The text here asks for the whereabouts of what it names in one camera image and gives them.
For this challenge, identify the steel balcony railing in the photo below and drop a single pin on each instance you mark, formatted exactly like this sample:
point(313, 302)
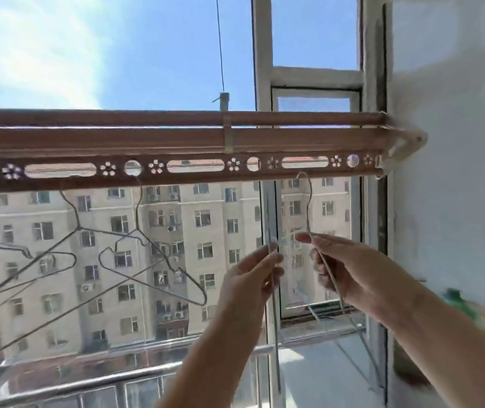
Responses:
point(97, 380)

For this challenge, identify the green plastic bottle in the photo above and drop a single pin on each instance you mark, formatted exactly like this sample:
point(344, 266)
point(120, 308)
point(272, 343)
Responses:
point(458, 302)

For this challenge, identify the white rail hanging clamp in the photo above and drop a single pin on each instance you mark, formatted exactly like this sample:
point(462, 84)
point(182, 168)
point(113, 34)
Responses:
point(228, 131)

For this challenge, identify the rose gold clothes drying rail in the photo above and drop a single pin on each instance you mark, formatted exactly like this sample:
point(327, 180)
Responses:
point(183, 138)

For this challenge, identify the white window frame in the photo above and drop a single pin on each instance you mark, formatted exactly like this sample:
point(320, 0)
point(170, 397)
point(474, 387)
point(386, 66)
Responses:
point(263, 59)

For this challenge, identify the person's right forearm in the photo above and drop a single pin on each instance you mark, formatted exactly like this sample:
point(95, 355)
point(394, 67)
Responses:
point(446, 344)

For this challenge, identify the person's left hand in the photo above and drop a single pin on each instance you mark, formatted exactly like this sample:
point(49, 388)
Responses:
point(244, 284)

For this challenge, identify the person's right hand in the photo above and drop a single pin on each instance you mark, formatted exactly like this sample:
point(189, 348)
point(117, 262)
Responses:
point(357, 271)

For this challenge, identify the person's left forearm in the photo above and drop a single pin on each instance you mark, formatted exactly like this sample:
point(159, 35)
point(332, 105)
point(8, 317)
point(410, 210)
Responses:
point(212, 361)

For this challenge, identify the beige apartment building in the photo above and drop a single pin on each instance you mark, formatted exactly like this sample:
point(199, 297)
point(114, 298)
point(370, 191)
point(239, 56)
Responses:
point(97, 259)

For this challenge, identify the white rail end bracket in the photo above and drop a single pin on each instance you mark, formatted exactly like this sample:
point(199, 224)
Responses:
point(408, 145)

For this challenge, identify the person's left thumb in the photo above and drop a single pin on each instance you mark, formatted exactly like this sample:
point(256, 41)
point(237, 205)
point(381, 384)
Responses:
point(277, 279)

